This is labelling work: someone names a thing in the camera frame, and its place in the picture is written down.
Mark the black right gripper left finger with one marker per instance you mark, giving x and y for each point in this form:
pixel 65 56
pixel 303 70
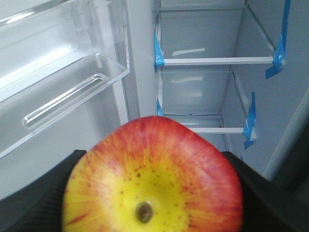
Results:
pixel 37 207

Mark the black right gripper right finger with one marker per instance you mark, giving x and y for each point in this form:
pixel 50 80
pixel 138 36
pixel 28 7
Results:
pixel 266 208

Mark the grey fridge door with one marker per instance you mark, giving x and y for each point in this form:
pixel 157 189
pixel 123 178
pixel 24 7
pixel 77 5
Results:
pixel 38 155

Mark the red yellow apple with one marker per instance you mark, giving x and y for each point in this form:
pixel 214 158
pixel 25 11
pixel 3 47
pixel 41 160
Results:
pixel 153 175

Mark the dark grey fridge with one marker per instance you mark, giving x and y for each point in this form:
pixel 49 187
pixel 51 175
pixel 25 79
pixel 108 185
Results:
pixel 237 70

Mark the upper clear door bin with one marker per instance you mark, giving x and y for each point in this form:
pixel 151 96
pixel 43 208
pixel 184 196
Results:
pixel 54 57

